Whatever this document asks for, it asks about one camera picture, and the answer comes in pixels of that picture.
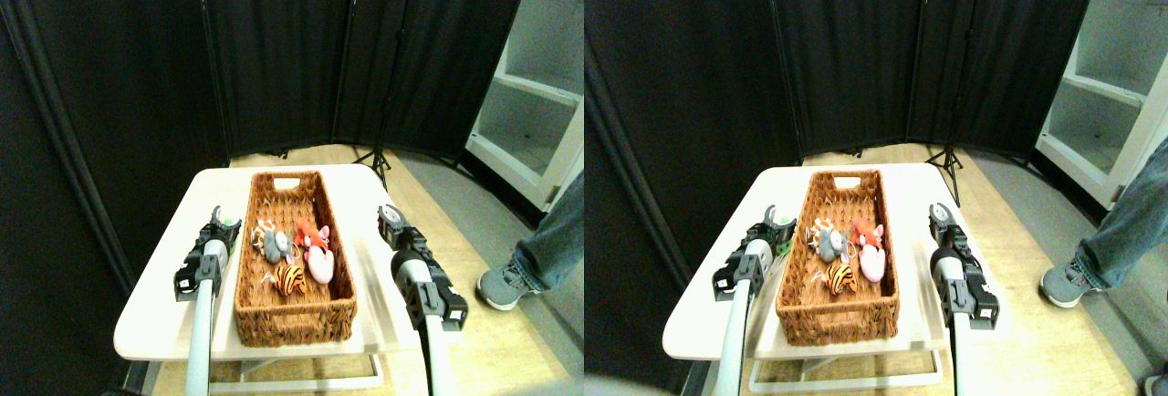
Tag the light green toy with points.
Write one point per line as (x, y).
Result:
(229, 232)
(785, 234)

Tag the grey plush toy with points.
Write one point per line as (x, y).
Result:
(278, 248)
(832, 247)

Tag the pink plush toy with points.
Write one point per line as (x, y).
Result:
(872, 265)
(319, 266)

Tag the orange black striped toy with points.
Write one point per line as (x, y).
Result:
(290, 280)
(839, 280)

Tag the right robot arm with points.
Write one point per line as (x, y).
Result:
(947, 266)
(411, 268)

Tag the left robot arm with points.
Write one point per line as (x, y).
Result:
(199, 350)
(730, 359)

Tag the low white table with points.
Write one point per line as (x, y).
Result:
(347, 186)
(908, 184)

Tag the black curtain stand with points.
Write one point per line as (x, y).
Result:
(949, 163)
(376, 161)

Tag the red plush toy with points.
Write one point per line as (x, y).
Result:
(310, 234)
(865, 232)

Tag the black curtain foot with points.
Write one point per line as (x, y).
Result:
(278, 154)
(854, 152)

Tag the brown wicker basket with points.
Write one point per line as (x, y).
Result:
(292, 323)
(835, 323)

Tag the person's legs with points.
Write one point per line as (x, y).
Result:
(1122, 232)
(557, 250)

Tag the white shelf unit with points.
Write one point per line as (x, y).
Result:
(538, 131)
(1113, 122)

